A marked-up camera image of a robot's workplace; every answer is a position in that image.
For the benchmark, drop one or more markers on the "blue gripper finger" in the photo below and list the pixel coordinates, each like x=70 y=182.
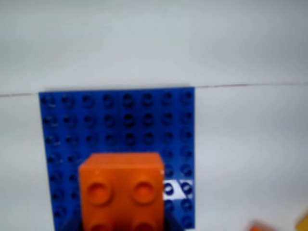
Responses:
x=173 y=223
x=72 y=225

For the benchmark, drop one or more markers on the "orange 2x4 block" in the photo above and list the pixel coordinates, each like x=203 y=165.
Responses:
x=121 y=190

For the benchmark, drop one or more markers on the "orange 2x2 block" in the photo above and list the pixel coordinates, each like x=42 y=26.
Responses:
x=263 y=226

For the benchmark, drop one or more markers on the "yellow 2x2 block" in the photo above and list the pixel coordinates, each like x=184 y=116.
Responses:
x=302 y=222

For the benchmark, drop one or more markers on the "white foam board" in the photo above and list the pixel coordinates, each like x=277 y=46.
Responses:
x=245 y=144
x=154 y=43

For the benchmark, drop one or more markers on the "blue 8x8 base plate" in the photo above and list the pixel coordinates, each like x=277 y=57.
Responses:
x=108 y=120

